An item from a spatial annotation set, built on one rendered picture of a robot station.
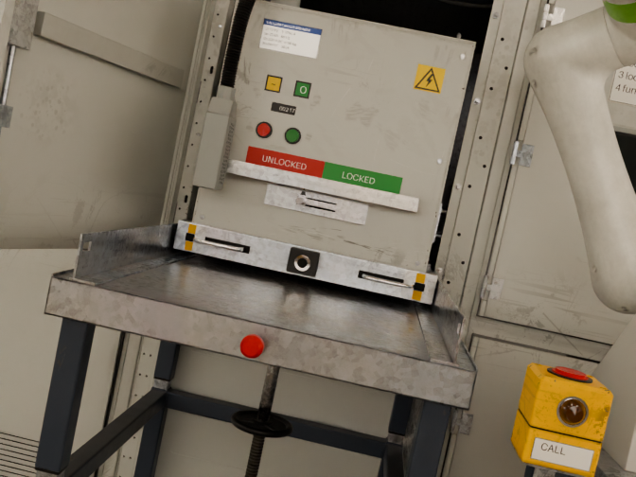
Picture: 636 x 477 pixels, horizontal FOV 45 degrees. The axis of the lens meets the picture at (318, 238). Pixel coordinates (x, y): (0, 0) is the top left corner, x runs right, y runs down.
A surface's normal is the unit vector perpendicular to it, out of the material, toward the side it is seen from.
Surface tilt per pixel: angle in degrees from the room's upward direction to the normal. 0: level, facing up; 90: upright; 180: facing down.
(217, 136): 90
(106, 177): 90
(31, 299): 90
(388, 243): 90
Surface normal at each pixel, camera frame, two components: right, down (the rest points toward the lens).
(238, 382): -0.08, 0.05
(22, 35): 0.92, 0.21
